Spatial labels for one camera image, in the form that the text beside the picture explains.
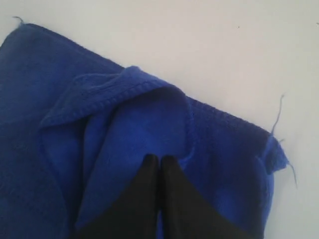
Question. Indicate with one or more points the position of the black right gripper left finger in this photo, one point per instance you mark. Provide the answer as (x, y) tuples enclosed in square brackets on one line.
[(134, 214)]

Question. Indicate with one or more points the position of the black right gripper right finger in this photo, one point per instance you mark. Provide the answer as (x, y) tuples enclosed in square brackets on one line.
[(185, 213)]

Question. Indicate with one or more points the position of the blue cloth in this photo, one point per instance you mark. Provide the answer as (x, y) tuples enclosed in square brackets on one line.
[(75, 127)]

